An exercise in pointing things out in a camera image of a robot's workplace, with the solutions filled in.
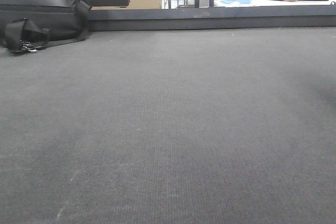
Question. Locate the black shoulder bag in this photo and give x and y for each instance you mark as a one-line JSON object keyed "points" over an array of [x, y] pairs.
{"points": [[33, 25]]}

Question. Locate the light blue tray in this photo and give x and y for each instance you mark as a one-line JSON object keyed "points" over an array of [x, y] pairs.
{"points": [[236, 1]]}

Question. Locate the white table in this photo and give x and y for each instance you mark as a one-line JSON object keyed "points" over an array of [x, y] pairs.
{"points": [[257, 3]]}

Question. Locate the dark conveyor side rail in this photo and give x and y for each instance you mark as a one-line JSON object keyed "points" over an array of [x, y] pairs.
{"points": [[212, 18]]}

